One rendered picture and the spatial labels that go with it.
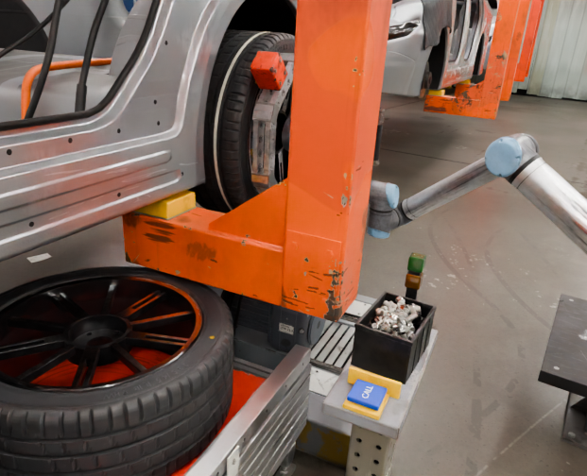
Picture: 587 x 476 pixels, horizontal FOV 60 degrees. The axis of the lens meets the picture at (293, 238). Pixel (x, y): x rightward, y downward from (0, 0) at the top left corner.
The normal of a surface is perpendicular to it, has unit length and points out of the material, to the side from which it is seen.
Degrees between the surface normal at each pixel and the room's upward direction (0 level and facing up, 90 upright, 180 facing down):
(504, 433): 0
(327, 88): 90
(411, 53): 90
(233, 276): 90
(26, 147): 90
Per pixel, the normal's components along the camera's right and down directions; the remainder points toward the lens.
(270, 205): -0.43, 0.32
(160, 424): 0.63, 0.33
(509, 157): -0.77, 0.15
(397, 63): 0.34, 0.38
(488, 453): 0.06, -0.92
